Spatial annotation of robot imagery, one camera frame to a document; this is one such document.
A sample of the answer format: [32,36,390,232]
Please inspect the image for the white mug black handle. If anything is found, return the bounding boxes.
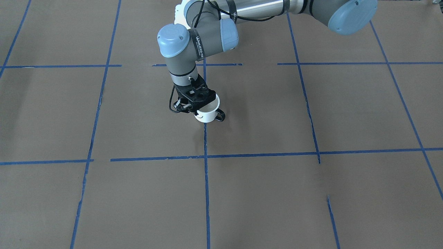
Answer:
[195,94,226,123]

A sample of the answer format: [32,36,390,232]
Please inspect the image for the blue tape line lengthwise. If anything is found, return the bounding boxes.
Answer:
[202,59,211,249]

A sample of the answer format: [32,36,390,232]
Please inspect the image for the blue tape crosswise far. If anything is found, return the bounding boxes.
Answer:
[152,62,443,67]

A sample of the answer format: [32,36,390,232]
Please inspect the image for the blue tape line crosswise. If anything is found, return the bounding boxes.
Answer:
[110,148,443,162]

